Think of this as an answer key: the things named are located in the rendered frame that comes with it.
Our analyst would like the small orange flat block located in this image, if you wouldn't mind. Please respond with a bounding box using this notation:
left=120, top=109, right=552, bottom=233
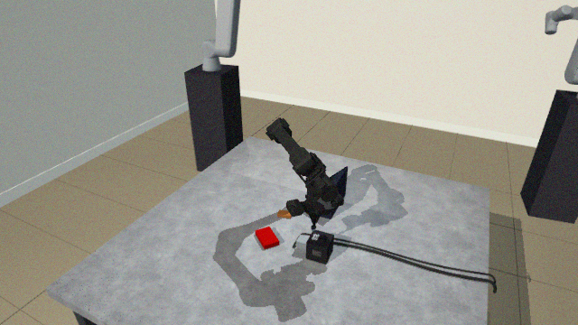
left=277, top=209, right=292, bottom=218

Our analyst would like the red rectangular block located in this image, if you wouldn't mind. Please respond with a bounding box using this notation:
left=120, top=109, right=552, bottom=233
left=255, top=227, right=279, bottom=250

